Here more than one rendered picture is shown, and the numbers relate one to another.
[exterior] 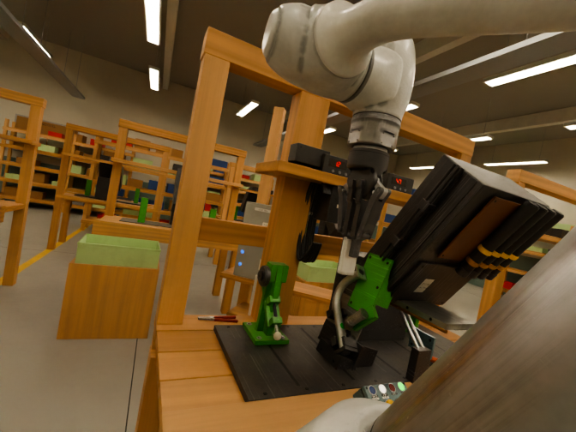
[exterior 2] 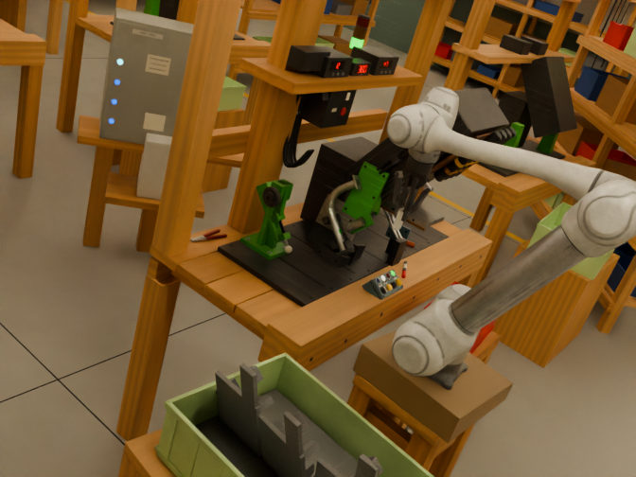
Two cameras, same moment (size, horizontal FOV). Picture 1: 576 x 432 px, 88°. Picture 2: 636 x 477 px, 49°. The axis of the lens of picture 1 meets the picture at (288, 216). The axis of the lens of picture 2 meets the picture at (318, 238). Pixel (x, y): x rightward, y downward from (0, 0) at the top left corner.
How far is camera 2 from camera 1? 168 cm
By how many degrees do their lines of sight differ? 40
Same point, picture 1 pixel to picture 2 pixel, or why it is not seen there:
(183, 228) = (194, 163)
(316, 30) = (426, 141)
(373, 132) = (430, 157)
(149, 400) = (159, 322)
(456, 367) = (475, 294)
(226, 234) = (214, 149)
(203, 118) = (220, 44)
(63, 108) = not seen: outside the picture
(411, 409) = (465, 302)
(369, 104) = not seen: hidden behind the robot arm
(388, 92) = not seen: hidden behind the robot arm
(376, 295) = (373, 204)
